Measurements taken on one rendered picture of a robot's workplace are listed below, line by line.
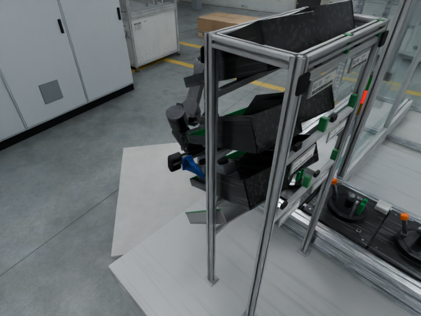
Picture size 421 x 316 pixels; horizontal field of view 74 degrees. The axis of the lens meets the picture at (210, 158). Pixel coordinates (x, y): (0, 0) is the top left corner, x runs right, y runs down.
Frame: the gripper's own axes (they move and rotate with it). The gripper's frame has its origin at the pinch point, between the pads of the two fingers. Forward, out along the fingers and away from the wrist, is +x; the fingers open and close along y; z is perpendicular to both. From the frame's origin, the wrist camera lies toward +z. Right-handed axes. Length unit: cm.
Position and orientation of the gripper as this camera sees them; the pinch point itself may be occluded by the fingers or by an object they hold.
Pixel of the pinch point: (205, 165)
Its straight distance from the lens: 83.8
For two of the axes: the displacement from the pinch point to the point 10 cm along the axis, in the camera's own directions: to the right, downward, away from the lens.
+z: 1.0, -6.3, -7.7
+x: 5.1, 7.0, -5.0
